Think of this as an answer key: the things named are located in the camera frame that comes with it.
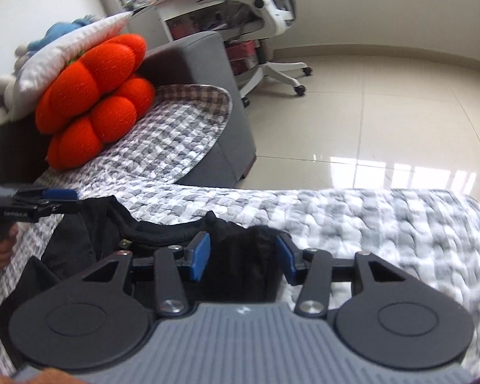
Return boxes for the white office chair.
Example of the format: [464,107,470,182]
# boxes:
[196,0,313,107]

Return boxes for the grey sofa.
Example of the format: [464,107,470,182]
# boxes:
[0,30,257,187]

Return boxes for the white pillow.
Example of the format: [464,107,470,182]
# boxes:
[15,11,132,97]

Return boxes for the orange pumpkin cushion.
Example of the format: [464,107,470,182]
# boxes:
[35,34,156,171]

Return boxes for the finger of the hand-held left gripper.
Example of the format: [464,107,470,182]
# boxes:
[14,188,81,219]

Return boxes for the black garment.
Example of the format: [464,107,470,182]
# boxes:
[0,196,284,329]

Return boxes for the blue plush toy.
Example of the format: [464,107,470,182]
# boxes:
[27,15,100,51]

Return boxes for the red storage boxes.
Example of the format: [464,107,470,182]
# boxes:
[226,40,260,75]

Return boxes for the grey checkered blanket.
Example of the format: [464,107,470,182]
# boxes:
[0,84,480,372]

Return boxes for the person's left hand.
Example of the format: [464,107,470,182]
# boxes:
[0,225,19,269]

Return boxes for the white desk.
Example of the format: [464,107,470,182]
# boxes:
[130,0,241,44]

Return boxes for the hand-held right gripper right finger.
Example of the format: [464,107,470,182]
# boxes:
[275,234,404,316]

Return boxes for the grey white plush toy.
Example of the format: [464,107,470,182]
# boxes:
[0,46,28,126]

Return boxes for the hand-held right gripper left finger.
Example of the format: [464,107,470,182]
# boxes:
[82,232,212,316]

